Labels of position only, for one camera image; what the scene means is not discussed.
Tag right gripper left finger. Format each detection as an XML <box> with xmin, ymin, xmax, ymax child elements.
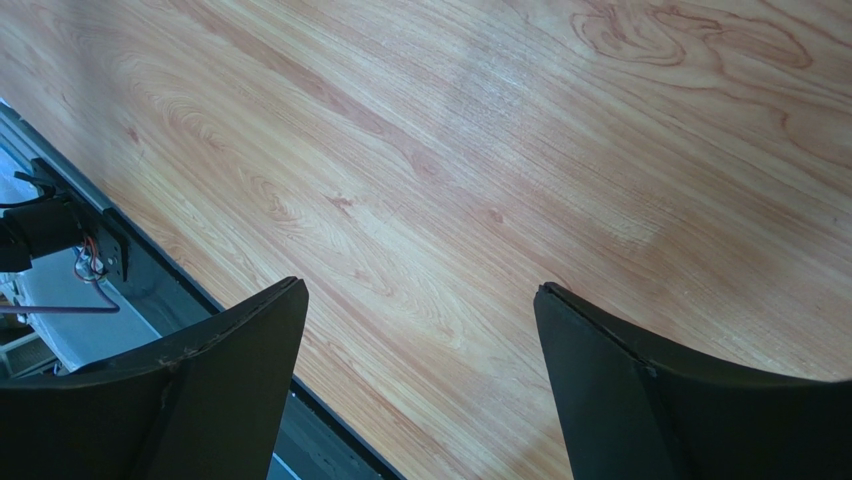
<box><xmin>1</xmin><ymin>277</ymin><xmax>309</xmax><ymax>479</ymax></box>

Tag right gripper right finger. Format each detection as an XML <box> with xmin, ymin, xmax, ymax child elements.
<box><xmin>534</xmin><ymin>282</ymin><xmax>851</xmax><ymax>479</ymax></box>

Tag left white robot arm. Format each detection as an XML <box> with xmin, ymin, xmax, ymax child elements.
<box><xmin>1</xmin><ymin>171</ymin><xmax>129</xmax><ymax>281</ymax></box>

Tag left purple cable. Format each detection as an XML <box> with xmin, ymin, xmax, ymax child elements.
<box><xmin>0</xmin><ymin>279</ymin><xmax>122</xmax><ymax>317</ymax></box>

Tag aluminium frame rail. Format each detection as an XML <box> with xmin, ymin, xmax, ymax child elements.
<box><xmin>1</xmin><ymin>149</ymin><xmax>163</xmax><ymax>371</ymax></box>

